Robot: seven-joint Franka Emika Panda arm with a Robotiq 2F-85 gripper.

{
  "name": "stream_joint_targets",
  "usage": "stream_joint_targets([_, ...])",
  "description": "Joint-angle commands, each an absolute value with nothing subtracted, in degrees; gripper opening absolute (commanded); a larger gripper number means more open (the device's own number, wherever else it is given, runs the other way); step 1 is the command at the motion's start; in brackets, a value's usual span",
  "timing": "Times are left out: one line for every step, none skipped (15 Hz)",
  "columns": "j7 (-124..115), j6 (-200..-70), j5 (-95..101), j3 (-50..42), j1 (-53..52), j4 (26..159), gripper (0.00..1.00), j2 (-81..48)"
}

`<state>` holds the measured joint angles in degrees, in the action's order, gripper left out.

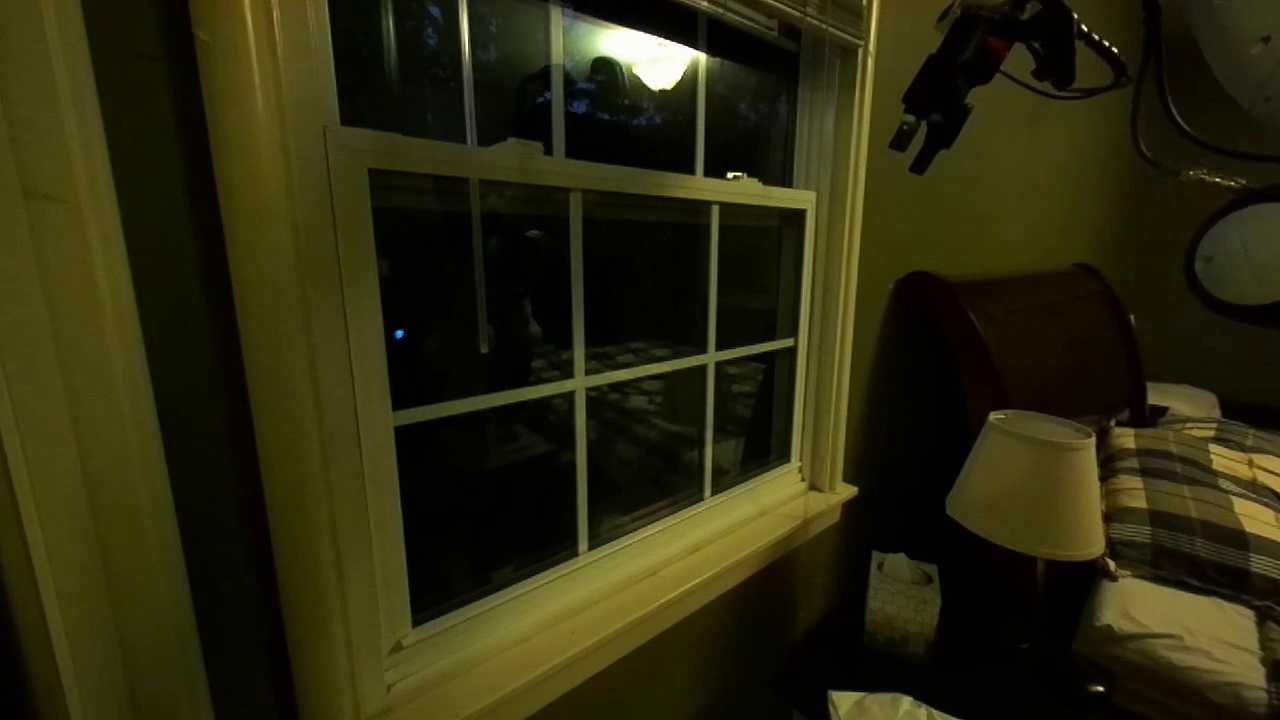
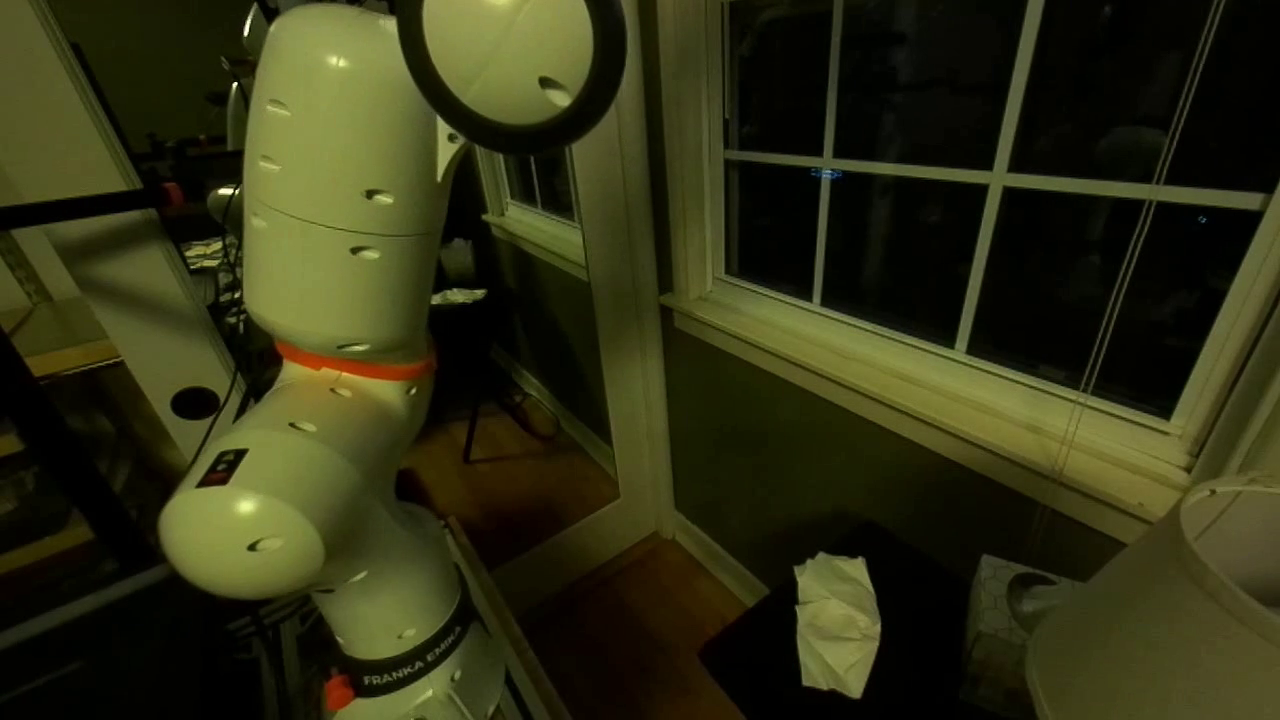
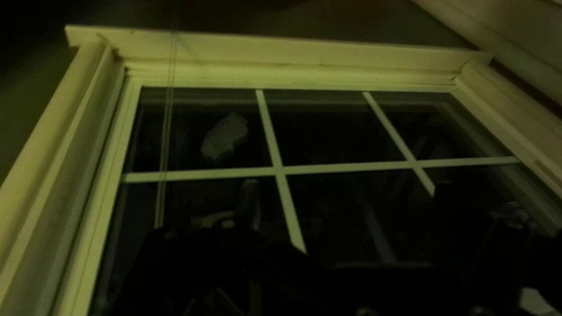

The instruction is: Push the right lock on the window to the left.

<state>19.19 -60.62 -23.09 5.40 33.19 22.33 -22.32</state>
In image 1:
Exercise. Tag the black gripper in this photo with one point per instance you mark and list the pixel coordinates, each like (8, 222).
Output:
(965, 61)

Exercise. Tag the small bracket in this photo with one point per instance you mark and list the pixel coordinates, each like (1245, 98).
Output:
(737, 174)

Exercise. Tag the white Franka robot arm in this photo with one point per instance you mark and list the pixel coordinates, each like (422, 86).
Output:
(1242, 66)

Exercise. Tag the white window blind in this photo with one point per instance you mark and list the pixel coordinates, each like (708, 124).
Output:
(814, 18)

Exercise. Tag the dark wooden headboard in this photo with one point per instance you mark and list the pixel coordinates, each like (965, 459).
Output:
(1026, 334)

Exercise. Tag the table lamp with pale shade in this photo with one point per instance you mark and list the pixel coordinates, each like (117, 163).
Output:
(1026, 483)

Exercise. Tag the small white pillow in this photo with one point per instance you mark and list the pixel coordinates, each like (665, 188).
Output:
(1185, 403)

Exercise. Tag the plaid bed blanket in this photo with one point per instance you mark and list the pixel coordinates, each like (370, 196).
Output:
(1192, 500)

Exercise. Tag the large white pillow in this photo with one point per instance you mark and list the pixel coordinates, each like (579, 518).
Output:
(1173, 640)

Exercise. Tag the white crumpled cloth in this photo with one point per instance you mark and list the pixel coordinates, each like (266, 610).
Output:
(886, 705)

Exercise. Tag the yellow horizontal rail beam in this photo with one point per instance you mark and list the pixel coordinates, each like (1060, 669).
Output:
(603, 585)

